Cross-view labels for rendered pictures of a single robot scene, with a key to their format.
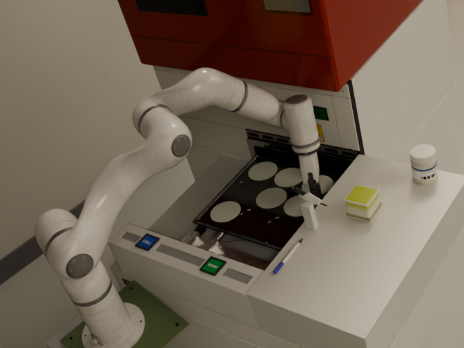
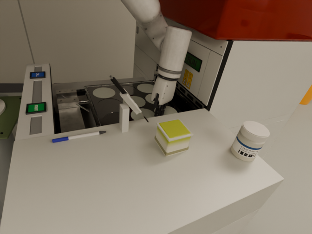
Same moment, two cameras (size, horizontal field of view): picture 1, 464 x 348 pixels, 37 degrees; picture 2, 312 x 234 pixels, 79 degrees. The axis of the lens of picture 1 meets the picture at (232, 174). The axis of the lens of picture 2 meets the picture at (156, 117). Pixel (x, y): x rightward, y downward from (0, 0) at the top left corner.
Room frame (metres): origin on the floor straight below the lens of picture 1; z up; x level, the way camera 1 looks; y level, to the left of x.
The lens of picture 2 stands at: (1.04, -0.36, 1.34)
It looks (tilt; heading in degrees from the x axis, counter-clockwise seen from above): 35 degrees down; 13
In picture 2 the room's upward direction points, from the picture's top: 9 degrees clockwise
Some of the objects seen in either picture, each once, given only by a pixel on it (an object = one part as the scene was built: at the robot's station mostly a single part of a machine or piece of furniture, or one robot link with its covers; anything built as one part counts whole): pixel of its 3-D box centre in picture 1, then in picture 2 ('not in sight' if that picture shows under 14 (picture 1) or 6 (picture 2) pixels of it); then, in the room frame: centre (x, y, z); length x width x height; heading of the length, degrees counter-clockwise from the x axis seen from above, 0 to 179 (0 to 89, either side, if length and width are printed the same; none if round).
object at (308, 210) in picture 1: (311, 205); (129, 110); (1.46, -0.18, 1.03); 0.06 x 0.04 x 0.13; 133
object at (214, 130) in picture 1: (253, 118); (163, 58); (2.01, -0.13, 1.02); 0.81 x 0.03 x 0.40; 43
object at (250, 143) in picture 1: (302, 159); (172, 95); (1.87, -0.24, 0.89); 0.44 x 0.02 x 0.10; 43
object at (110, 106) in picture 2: (271, 198); (134, 101); (1.72, -0.10, 0.90); 0.34 x 0.34 x 0.01; 43
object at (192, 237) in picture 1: (188, 242); (66, 93); (1.64, 0.19, 0.89); 0.08 x 0.03 x 0.03; 133
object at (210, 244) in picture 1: (208, 248); (68, 102); (1.58, 0.14, 0.89); 0.08 x 0.03 x 0.03; 133
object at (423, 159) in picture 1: (424, 163); (249, 141); (1.51, -0.53, 1.01); 0.07 x 0.07 x 0.10
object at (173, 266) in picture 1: (187, 271); (41, 106); (1.52, 0.22, 0.89); 0.55 x 0.09 x 0.14; 43
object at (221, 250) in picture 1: (230, 262); (71, 119); (1.53, 0.09, 0.87); 0.36 x 0.08 x 0.03; 43
